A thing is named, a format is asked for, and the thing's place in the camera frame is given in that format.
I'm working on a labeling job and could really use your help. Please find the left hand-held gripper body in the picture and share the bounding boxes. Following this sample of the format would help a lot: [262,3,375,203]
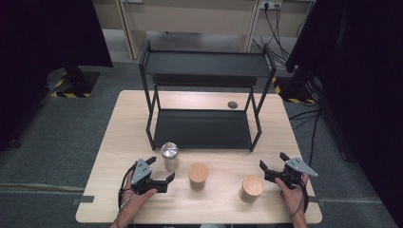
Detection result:
[130,158,168,196]

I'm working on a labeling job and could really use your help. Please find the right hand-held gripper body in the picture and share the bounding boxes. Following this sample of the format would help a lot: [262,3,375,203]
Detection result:
[264,157,318,190]

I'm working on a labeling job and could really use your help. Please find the glass jar with silver lid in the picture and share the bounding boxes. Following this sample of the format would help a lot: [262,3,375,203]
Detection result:
[160,142,181,173]

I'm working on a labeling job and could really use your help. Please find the glass jar with wooden lid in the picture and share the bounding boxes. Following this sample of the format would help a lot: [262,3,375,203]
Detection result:
[240,174,265,203]
[187,161,210,192]

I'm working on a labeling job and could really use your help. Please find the black metal two-tier shelf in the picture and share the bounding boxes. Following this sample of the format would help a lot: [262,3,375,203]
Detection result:
[138,39,278,153]

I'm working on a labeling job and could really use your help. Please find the person's left hand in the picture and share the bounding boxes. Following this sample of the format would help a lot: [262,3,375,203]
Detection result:
[120,170,159,218]

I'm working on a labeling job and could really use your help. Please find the person's right hand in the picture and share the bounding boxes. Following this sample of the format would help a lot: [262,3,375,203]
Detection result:
[274,174,310,218]

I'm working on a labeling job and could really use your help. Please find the grey floor tape strip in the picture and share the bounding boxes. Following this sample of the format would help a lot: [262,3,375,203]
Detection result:
[70,195,95,206]
[308,196,327,208]

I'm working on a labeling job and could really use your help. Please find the black stand base striped tape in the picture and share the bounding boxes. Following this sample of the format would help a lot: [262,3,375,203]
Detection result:
[272,70,321,105]
[47,65,101,99]

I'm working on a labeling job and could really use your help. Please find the black curtain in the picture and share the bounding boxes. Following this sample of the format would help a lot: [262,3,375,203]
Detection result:
[0,0,114,151]
[284,0,403,227]

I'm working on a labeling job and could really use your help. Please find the beige wooden cabinet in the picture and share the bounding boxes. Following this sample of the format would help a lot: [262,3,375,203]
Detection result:
[92,0,314,61]

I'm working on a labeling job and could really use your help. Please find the white power strip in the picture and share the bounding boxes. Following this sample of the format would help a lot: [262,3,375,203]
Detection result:
[259,0,283,10]

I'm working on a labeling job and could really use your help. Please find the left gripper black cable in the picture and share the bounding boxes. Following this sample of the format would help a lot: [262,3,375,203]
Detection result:
[117,162,138,212]

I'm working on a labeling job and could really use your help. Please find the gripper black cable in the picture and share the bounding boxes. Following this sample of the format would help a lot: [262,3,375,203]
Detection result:
[117,162,138,212]
[289,184,310,218]

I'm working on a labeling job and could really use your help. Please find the black floor cable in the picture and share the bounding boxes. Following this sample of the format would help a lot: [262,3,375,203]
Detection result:
[288,108,322,167]

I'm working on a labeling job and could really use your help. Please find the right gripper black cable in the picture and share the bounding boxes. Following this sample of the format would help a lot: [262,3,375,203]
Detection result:
[289,184,310,218]

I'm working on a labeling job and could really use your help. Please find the black cable bundle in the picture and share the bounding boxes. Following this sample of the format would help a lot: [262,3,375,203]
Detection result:
[251,6,315,69]

